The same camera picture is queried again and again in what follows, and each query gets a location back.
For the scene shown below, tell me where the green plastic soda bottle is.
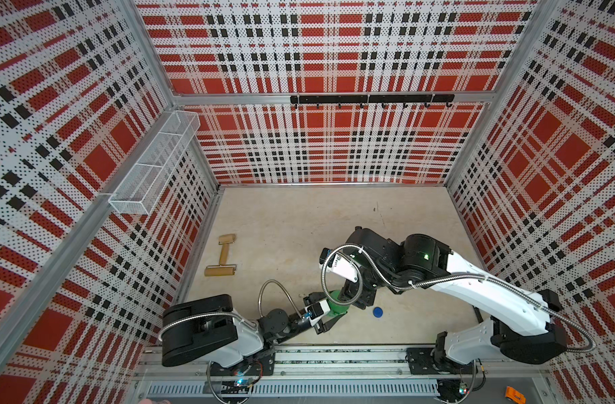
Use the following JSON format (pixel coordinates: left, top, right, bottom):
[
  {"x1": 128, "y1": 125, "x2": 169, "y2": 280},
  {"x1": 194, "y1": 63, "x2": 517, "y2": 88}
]
[{"x1": 320, "y1": 299, "x2": 349, "y2": 319}]

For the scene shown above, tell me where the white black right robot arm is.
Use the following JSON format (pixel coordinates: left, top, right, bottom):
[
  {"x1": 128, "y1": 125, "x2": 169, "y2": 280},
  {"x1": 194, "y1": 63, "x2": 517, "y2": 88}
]
[{"x1": 320, "y1": 227, "x2": 568, "y2": 371}]

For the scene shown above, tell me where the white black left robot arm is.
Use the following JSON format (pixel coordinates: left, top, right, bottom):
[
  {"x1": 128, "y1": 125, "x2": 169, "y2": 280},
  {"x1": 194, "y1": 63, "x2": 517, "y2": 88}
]
[{"x1": 158, "y1": 292, "x2": 345, "y2": 368}]

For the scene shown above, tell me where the black marker pen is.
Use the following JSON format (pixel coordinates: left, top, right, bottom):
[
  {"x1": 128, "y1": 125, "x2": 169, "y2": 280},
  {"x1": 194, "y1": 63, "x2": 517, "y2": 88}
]
[{"x1": 473, "y1": 306, "x2": 484, "y2": 323}]

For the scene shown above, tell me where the wooden double roller tool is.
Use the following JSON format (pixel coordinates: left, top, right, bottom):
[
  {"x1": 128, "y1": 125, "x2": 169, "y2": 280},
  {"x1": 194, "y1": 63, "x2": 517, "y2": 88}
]
[{"x1": 204, "y1": 233, "x2": 237, "y2": 277}]

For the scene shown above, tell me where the orange tool on floor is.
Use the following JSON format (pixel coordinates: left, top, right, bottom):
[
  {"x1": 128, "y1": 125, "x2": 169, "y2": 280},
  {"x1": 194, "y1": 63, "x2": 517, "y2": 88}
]
[{"x1": 504, "y1": 386, "x2": 527, "y2": 404}]

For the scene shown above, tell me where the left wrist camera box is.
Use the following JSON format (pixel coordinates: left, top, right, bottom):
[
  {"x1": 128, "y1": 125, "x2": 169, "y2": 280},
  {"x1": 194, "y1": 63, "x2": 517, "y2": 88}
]
[{"x1": 306, "y1": 300, "x2": 324, "y2": 327}]

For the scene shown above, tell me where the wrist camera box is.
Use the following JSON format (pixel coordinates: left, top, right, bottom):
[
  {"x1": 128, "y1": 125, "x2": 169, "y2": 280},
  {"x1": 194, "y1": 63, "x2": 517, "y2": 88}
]
[
  {"x1": 319, "y1": 247, "x2": 360, "y2": 283},
  {"x1": 306, "y1": 300, "x2": 324, "y2": 327}
]

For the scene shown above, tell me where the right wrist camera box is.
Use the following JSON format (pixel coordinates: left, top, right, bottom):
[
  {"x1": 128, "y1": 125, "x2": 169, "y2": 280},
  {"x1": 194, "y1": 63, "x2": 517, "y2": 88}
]
[{"x1": 319, "y1": 247, "x2": 360, "y2": 283}]

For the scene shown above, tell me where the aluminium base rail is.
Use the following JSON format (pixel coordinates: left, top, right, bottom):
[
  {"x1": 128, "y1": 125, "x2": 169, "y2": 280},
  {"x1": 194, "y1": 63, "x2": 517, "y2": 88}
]
[{"x1": 127, "y1": 344, "x2": 560, "y2": 403}]

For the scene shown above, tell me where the black wall hook rail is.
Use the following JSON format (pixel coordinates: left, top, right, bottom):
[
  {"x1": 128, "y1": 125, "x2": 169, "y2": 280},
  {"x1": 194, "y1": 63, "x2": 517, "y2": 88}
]
[{"x1": 290, "y1": 94, "x2": 456, "y2": 106}]

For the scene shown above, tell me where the white wire mesh shelf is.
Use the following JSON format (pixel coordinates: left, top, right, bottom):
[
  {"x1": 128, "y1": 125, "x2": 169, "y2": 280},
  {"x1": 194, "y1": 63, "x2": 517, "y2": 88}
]
[{"x1": 109, "y1": 110, "x2": 199, "y2": 215}]

